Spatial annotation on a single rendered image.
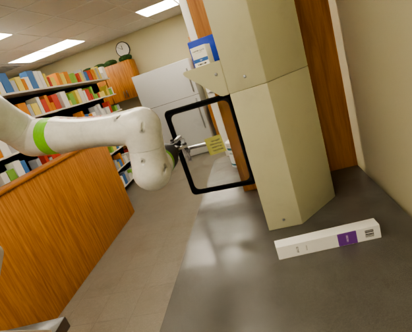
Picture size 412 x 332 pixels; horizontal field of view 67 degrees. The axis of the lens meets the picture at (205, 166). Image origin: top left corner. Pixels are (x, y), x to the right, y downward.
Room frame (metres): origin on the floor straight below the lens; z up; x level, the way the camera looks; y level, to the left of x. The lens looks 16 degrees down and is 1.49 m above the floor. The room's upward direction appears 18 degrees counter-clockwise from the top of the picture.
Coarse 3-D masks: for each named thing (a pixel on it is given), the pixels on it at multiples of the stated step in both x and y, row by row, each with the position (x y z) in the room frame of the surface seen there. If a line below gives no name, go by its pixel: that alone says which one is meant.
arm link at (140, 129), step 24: (48, 120) 0.97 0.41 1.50; (72, 120) 0.93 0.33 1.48; (96, 120) 0.88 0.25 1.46; (120, 120) 0.83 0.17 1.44; (144, 120) 0.80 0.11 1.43; (48, 144) 0.94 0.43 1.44; (72, 144) 0.92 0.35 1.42; (96, 144) 0.89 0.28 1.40; (120, 144) 0.85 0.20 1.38; (144, 144) 0.80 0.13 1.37
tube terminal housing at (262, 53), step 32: (224, 0) 0.90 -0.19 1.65; (256, 0) 0.91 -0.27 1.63; (288, 0) 0.98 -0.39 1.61; (224, 32) 0.91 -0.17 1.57; (256, 32) 0.90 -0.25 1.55; (288, 32) 0.96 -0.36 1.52; (224, 64) 0.91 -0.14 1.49; (256, 64) 0.89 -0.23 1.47; (288, 64) 0.95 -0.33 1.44; (256, 96) 0.90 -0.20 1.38; (288, 96) 0.93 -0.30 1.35; (256, 128) 0.90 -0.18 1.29; (288, 128) 0.91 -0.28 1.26; (320, 128) 0.99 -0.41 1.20; (256, 160) 0.91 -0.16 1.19; (288, 160) 0.89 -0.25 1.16; (320, 160) 0.97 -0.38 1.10; (288, 192) 0.89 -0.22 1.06; (320, 192) 0.96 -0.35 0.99; (288, 224) 0.90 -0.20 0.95
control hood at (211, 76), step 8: (208, 64) 0.93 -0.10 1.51; (216, 64) 0.92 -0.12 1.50; (184, 72) 0.94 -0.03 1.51; (192, 72) 0.93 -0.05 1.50; (200, 72) 0.93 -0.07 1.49; (208, 72) 0.92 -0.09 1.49; (216, 72) 0.92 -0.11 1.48; (192, 80) 0.94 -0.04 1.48; (200, 80) 0.93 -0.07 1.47; (208, 80) 0.93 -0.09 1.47; (216, 80) 0.92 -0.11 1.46; (224, 80) 0.92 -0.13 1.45; (208, 88) 0.93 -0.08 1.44; (216, 88) 0.92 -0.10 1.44; (224, 88) 0.92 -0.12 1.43
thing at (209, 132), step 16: (192, 112) 1.28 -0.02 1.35; (208, 112) 1.26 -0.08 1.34; (224, 112) 1.24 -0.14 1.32; (176, 128) 1.32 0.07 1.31; (192, 128) 1.29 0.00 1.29; (208, 128) 1.27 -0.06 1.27; (224, 128) 1.24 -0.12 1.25; (192, 144) 1.30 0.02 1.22; (208, 144) 1.27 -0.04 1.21; (224, 144) 1.25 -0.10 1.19; (240, 144) 1.23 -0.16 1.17; (192, 160) 1.31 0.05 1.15; (208, 160) 1.28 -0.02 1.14; (224, 160) 1.26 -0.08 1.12; (240, 160) 1.23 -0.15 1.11; (192, 176) 1.32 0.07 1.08; (208, 176) 1.29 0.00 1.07; (224, 176) 1.27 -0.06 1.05; (240, 176) 1.24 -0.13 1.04
